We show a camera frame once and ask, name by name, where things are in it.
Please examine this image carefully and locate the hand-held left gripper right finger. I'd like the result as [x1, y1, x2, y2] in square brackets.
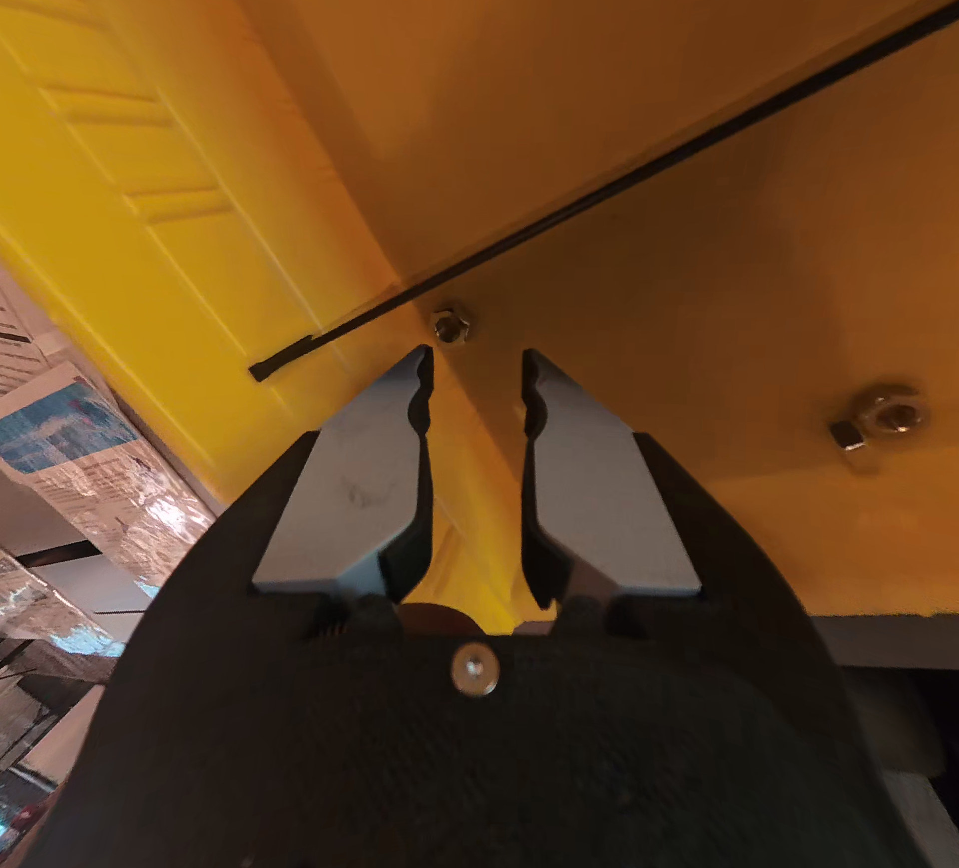
[520, 348, 705, 610]

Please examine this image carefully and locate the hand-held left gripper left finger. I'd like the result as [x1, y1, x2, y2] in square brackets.
[251, 346, 437, 603]

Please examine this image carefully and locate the yellow divided bin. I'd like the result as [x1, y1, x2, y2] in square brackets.
[0, 0, 959, 618]

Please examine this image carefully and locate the plastic-wrapped printed sheet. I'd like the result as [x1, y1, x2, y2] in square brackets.
[0, 267, 220, 588]

